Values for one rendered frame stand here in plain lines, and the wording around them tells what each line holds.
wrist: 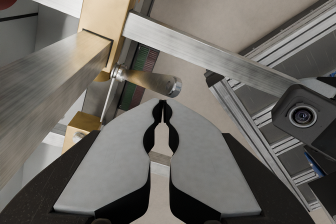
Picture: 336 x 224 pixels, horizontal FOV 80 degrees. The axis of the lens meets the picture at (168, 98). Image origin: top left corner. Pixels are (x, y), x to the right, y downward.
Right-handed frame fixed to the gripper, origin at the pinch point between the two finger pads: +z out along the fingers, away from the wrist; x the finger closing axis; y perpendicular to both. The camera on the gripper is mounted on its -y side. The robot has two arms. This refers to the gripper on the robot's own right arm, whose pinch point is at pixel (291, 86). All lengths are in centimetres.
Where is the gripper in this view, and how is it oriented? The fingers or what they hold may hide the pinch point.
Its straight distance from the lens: 38.0
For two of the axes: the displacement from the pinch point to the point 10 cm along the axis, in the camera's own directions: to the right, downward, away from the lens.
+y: 9.3, 3.3, 1.7
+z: 0.0, -4.6, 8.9
